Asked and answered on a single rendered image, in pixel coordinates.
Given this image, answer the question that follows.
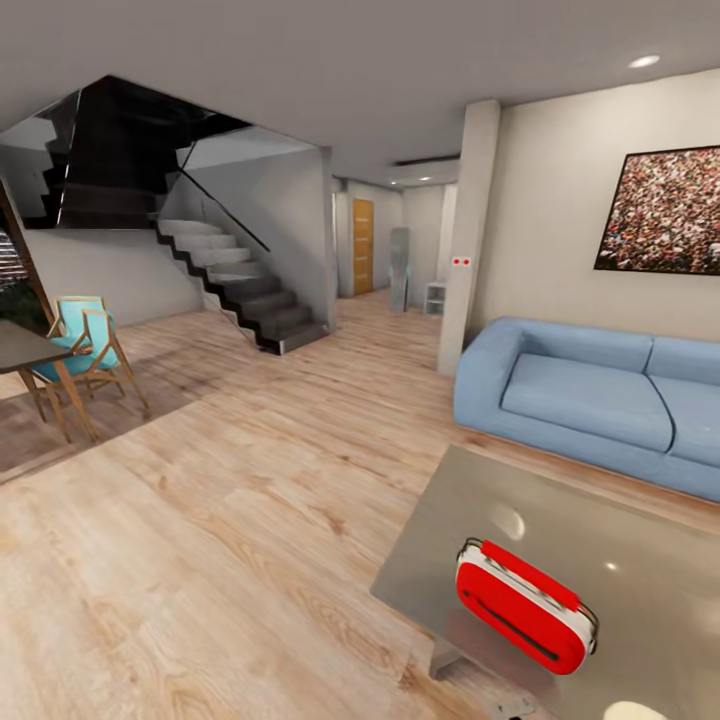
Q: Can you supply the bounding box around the radio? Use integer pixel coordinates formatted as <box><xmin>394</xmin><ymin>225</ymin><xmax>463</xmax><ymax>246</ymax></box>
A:
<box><xmin>456</xmin><ymin>541</ymin><xmax>599</xmax><ymax>673</ymax></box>

